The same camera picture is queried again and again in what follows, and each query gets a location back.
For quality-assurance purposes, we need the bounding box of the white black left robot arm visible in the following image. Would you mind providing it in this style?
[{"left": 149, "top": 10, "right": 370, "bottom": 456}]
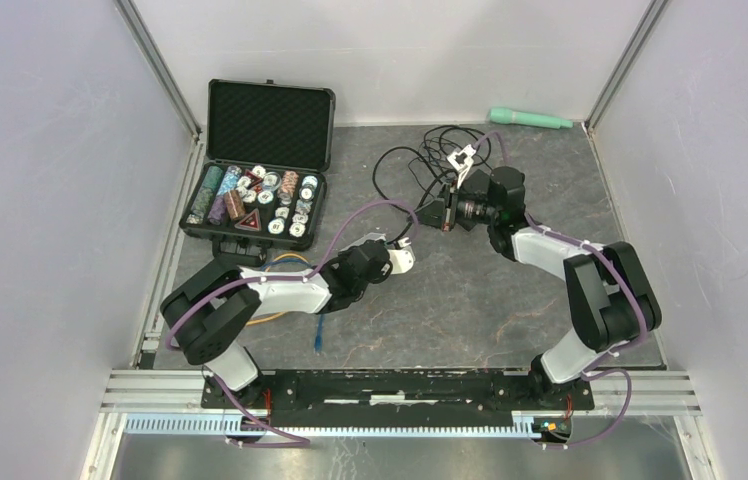
[{"left": 160, "top": 239, "right": 395, "bottom": 408}]

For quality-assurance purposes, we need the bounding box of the black cable with green plug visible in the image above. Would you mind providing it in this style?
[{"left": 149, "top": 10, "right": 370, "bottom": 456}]
[{"left": 395, "top": 168, "right": 455, "bottom": 250}]

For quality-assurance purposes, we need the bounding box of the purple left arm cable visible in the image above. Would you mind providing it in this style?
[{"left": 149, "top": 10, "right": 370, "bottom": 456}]
[{"left": 163, "top": 198, "right": 422, "bottom": 450}]

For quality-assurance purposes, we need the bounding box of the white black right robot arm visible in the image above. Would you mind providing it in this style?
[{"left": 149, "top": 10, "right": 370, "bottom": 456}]
[{"left": 415, "top": 166, "right": 662, "bottom": 408}]

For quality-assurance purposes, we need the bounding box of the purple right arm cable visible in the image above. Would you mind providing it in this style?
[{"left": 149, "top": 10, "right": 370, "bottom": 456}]
[{"left": 476, "top": 129, "right": 654, "bottom": 450}]

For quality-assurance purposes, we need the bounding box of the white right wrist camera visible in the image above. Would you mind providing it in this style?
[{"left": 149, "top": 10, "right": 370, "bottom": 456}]
[{"left": 446, "top": 143, "right": 477, "bottom": 189}]

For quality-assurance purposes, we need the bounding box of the black power cable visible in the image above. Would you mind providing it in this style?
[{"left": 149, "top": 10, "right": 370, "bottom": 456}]
[{"left": 373, "top": 125, "right": 495, "bottom": 207}]

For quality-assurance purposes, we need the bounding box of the blue ethernet cable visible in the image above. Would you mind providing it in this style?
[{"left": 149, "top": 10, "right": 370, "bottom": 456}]
[{"left": 261, "top": 258, "right": 328, "bottom": 352}]

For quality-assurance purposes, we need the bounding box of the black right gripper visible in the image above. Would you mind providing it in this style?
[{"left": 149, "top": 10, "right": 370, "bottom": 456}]
[{"left": 407, "top": 177, "right": 499, "bottom": 232}]

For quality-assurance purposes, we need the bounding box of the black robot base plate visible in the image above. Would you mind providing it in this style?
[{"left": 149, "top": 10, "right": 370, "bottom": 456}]
[{"left": 237, "top": 368, "right": 595, "bottom": 428}]

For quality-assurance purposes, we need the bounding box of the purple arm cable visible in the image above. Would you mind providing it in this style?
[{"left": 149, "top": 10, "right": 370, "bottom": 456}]
[
  {"left": 476, "top": 129, "right": 654, "bottom": 450},
  {"left": 163, "top": 198, "right": 422, "bottom": 450}
]

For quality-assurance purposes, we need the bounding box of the white network switch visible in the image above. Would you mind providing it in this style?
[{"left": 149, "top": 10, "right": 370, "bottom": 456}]
[{"left": 388, "top": 246, "right": 415, "bottom": 275}]

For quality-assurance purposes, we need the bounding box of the mint green flashlight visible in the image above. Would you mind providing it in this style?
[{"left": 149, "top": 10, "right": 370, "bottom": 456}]
[{"left": 489, "top": 107, "right": 574, "bottom": 129}]

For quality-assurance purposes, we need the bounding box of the aluminium frame rail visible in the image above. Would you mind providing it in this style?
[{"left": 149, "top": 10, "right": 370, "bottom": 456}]
[{"left": 100, "top": 370, "right": 702, "bottom": 416}]

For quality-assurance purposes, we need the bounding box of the black poker chip case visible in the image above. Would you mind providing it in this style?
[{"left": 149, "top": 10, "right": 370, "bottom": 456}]
[{"left": 179, "top": 79, "right": 336, "bottom": 251}]

